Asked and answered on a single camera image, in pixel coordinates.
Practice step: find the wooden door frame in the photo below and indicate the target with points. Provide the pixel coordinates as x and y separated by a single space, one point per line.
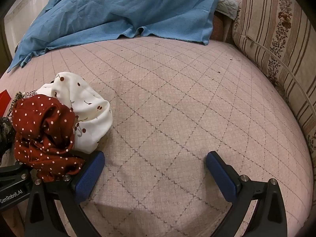
3 49

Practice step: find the striped floral cushion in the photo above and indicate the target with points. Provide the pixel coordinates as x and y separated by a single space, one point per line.
271 29

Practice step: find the white cherry print scrunchie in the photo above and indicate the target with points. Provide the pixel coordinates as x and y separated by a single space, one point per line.
86 98

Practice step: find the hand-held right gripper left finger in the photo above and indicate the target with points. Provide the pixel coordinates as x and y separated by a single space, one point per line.
90 175

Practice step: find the pink quilted mattress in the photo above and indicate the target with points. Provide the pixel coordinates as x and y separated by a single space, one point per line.
172 103

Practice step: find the leopard print scrunchie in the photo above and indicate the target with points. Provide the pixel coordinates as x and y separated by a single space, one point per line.
16 98

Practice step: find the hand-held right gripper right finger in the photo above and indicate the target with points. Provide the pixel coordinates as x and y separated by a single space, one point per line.
221 177

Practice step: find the red box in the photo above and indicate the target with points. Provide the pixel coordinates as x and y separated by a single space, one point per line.
3 101

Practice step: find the red polka dot scrunchie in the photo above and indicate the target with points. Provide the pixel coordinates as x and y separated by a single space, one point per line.
37 118

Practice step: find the blue cloth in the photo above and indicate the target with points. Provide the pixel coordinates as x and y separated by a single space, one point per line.
123 12

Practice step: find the dark floral scrunchie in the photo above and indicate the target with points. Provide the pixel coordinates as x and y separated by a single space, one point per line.
5 130

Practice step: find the grey quilted pillow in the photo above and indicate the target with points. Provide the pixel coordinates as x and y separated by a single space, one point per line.
227 2

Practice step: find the checked fabric scrunchie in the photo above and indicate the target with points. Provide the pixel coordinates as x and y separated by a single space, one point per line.
29 93

